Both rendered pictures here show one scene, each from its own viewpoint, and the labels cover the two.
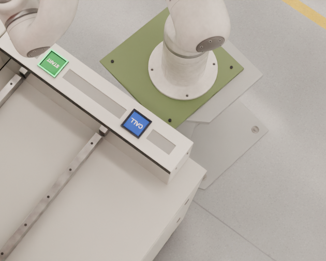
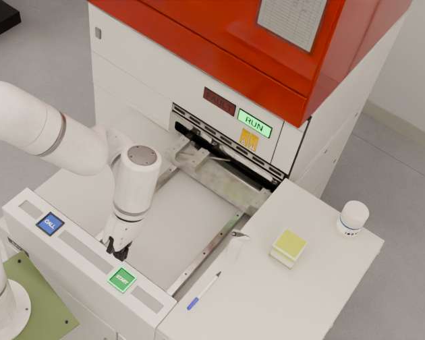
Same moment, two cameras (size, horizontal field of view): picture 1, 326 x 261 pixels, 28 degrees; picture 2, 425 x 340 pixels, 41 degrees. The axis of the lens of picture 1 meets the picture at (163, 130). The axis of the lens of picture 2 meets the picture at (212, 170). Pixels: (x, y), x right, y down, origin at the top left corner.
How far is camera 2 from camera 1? 1.36 m
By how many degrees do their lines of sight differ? 56
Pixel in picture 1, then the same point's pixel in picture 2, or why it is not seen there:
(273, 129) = not seen: outside the picture
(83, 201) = (107, 206)
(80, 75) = (96, 268)
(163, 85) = (17, 291)
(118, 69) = (61, 313)
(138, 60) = (38, 322)
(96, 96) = (83, 249)
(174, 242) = not seen: hidden behind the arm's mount
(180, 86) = not seen: hidden behind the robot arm
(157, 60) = (19, 318)
